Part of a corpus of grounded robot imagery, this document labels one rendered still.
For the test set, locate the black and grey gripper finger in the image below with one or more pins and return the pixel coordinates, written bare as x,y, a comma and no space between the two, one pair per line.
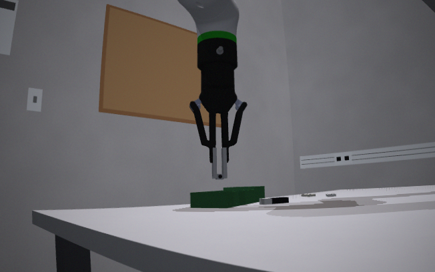
240,106
195,107

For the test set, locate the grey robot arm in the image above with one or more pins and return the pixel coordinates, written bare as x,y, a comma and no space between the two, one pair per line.
216,23

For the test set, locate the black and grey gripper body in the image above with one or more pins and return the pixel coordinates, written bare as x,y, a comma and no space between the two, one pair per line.
217,79

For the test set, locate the green three-compartment bin rack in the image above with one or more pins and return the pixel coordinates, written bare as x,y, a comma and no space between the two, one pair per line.
226,198

